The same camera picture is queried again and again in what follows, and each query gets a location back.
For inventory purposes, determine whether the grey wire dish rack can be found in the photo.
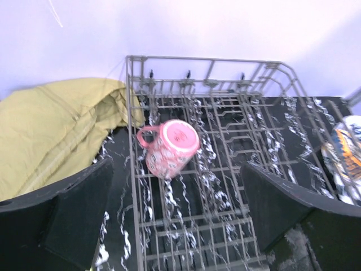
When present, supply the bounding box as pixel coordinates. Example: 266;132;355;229
125;55;351;270

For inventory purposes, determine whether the white printed t-shirt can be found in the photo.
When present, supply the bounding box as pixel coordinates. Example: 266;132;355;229
321;115;360;206

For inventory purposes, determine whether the olive green cloth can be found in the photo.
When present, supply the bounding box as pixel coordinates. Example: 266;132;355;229
1;77;144;200

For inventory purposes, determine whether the pink skull pattern mug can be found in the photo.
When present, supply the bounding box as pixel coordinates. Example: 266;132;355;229
137;119;200;179

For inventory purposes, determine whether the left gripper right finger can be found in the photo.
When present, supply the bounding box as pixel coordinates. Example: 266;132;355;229
241;162;360;270

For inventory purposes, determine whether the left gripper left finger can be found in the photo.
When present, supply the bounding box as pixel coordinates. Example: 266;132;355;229
1;158;114;270

